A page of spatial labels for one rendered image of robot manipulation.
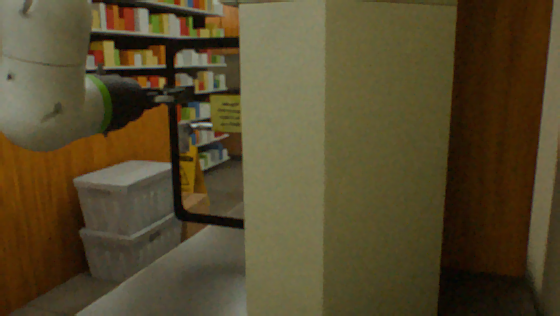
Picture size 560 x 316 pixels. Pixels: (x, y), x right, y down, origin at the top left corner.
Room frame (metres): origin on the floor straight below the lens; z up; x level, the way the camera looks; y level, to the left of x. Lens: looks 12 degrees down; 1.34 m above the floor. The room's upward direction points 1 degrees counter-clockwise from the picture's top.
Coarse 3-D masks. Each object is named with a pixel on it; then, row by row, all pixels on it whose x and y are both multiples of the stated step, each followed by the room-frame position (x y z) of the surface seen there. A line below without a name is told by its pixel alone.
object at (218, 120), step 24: (192, 72) 0.96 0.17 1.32; (216, 72) 0.94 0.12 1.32; (240, 72) 0.93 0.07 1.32; (216, 96) 0.94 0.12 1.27; (240, 96) 0.93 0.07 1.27; (192, 120) 0.97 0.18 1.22; (216, 120) 0.95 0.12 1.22; (240, 120) 0.93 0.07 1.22; (192, 144) 0.97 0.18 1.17; (216, 144) 0.95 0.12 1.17; (240, 144) 0.93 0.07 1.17; (192, 168) 0.97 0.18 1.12; (216, 168) 0.95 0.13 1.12; (240, 168) 0.93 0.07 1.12; (192, 192) 0.97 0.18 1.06; (216, 192) 0.95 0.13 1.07; (240, 192) 0.93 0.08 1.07; (240, 216) 0.93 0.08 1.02
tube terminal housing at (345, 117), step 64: (256, 0) 0.58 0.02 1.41; (320, 0) 0.55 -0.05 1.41; (384, 0) 0.58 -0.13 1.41; (448, 0) 0.62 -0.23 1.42; (256, 64) 0.58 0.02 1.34; (320, 64) 0.55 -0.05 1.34; (384, 64) 0.58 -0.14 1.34; (448, 64) 0.62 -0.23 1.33; (256, 128) 0.58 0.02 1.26; (320, 128) 0.55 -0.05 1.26; (384, 128) 0.58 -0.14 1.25; (448, 128) 0.63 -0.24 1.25; (256, 192) 0.58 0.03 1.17; (320, 192) 0.55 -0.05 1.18; (384, 192) 0.58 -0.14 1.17; (256, 256) 0.58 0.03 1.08; (320, 256) 0.55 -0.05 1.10; (384, 256) 0.59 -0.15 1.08
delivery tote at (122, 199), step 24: (120, 168) 2.98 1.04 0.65; (144, 168) 2.97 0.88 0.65; (168, 168) 2.95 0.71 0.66; (96, 192) 2.63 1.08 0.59; (120, 192) 2.56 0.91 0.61; (144, 192) 2.72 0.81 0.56; (168, 192) 2.97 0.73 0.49; (96, 216) 2.66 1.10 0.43; (120, 216) 2.59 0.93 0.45; (144, 216) 2.72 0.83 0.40
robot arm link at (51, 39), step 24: (0, 0) 0.56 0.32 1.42; (24, 0) 0.55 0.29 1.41; (48, 0) 0.55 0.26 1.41; (72, 0) 0.57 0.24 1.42; (0, 24) 0.57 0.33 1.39; (24, 24) 0.55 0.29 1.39; (48, 24) 0.55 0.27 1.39; (72, 24) 0.57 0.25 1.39; (0, 48) 0.58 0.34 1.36; (24, 48) 0.55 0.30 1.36; (48, 48) 0.56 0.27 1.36; (72, 48) 0.58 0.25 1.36
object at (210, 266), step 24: (192, 240) 0.99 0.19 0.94; (216, 240) 0.99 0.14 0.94; (240, 240) 0.99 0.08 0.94; (168, 264) 0.86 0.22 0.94; (192, 264) 0.86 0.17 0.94; (216, 264) 0.86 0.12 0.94; (240, 264) 0.86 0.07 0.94; (120, 288) 0.76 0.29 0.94; (144, 288) 0.76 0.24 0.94; (168, 288) 0.76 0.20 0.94; (192, 288) 0.76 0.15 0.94; (216, 288) 0.76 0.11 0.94; (240, 288) 0.76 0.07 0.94; (456, 288) 0.75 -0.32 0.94; (480, 288) 0.75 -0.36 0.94; (504, 288) 0.75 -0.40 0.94; (96, 312) 0.68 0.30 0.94; (120, 312) 0.68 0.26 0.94; (144, 312) 0.68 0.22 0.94; (168, 312) 0.68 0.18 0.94; (192, 312) 0.68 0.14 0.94; (216, 312) 0.68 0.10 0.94; (240, 312) 0.68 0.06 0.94; (456, 312) 0.67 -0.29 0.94; (480, 312) 0.67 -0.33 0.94; (504, 312) 0.67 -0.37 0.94; (528, 312) 0.67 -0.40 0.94
